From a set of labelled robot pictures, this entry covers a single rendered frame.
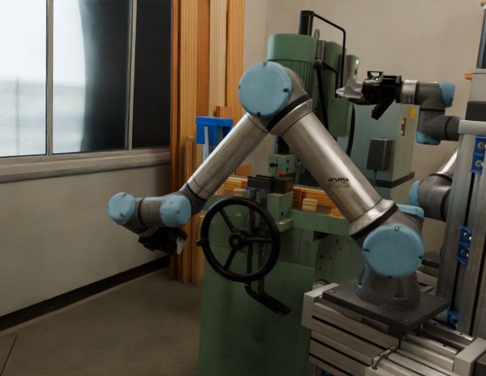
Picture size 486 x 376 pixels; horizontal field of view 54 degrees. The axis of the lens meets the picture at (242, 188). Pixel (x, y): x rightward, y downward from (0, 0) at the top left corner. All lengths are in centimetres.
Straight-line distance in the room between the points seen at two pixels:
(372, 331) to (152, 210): 59
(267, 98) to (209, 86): 256
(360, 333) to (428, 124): 69
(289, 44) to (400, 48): 240
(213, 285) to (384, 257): 101
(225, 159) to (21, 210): 165
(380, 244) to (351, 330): 32
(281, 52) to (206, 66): 183
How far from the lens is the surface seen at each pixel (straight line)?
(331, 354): 130
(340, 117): 195
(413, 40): 408
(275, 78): 100
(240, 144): 119
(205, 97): 354
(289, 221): 165
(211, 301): 191
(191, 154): 321
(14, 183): 264
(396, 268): 101
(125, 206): 119
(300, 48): 177
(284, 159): 179
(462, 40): 403
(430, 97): 158
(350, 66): 206
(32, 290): 286
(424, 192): 167
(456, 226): 133
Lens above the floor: 125
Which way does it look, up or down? 10 degrees down
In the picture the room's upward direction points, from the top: 4 degrees clockwise
